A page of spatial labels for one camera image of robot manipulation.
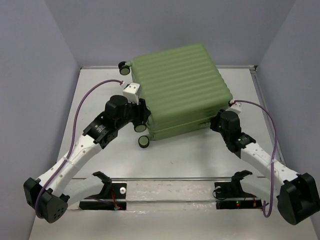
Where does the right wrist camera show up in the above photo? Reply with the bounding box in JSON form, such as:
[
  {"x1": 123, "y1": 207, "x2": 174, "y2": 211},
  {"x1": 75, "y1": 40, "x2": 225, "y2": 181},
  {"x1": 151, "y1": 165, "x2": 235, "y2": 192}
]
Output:
[{"x1": 228, "y1": 101, "x2": 242, "y2": 114}]

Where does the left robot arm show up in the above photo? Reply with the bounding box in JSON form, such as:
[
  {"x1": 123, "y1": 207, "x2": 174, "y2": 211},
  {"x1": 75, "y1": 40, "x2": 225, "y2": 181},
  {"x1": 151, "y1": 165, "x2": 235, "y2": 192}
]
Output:
[{"x1": 23, "y1": 95, "x2": 151, "y2": 224}]

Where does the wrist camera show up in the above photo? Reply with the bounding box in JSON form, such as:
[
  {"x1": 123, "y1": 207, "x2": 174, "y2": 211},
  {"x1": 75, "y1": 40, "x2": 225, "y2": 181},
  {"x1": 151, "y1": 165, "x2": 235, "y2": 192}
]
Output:
[
  {"x1": 122, "y1": 82, "x2": 142, "y2": 104},
  {"x1": 228, "y1": 101, "x2": 242, "y2": 114}
]

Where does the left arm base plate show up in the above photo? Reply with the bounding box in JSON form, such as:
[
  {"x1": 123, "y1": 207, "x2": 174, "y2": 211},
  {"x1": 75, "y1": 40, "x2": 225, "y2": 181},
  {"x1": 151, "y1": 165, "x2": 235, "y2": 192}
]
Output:
[{"x1": 78, "y1": 181, "x2": 127, "y2": 211}]

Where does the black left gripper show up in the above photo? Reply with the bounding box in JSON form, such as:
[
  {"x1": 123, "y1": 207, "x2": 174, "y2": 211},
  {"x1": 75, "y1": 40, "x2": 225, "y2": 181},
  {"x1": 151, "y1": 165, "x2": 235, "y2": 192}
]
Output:
[{"x1": 118, "y1": 97, "x2": 153, "y2": 129}]

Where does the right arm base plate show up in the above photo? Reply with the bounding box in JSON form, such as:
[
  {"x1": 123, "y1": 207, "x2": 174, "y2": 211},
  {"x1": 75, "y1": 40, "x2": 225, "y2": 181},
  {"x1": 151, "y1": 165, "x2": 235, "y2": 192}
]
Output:
[{"x1": 212, "y1": 181, "x2": 263, "y2": 210}]

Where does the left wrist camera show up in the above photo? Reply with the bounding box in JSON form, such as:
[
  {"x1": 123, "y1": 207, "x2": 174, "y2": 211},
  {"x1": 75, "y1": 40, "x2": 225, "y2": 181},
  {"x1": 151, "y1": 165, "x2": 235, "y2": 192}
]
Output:
[{"x1": 122, "y1": 82, "x2": 142, "y2": 104}]

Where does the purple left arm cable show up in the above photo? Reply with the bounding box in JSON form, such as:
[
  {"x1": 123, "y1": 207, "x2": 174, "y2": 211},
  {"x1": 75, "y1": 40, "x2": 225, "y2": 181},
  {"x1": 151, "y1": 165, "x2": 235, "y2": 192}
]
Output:
[{"x1": 34, "y1": 79, "x2": 125, "y2": 218}]

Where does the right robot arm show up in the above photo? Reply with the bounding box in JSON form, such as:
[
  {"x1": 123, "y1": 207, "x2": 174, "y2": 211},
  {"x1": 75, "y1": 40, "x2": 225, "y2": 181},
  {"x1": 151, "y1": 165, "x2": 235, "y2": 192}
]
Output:
[{"x1": 210, "y1": 110, "x2": 320, "y2": 225}]

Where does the green hardshell suitcase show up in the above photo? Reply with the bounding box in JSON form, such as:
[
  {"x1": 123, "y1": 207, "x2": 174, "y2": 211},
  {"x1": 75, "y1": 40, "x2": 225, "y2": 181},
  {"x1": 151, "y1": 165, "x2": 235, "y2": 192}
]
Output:
[{"x1": 118, "y1": 43, "x2": 233, "y2": 148}]

